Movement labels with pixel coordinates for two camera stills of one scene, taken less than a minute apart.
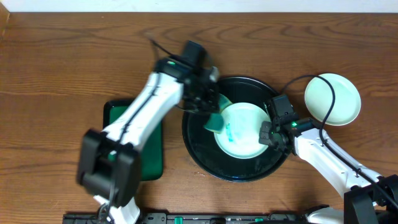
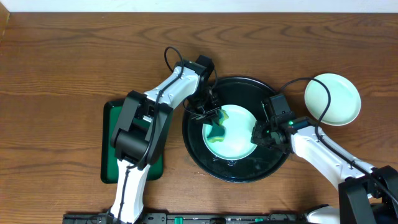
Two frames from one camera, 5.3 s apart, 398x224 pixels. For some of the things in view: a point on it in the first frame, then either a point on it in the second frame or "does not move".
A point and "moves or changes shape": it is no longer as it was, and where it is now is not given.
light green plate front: x=239 y=137 moves or changes shape
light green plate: x=318 y=98 does not move
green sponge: x=214 y=122 -> x=219 y=131
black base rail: x=192 y=218 does not move
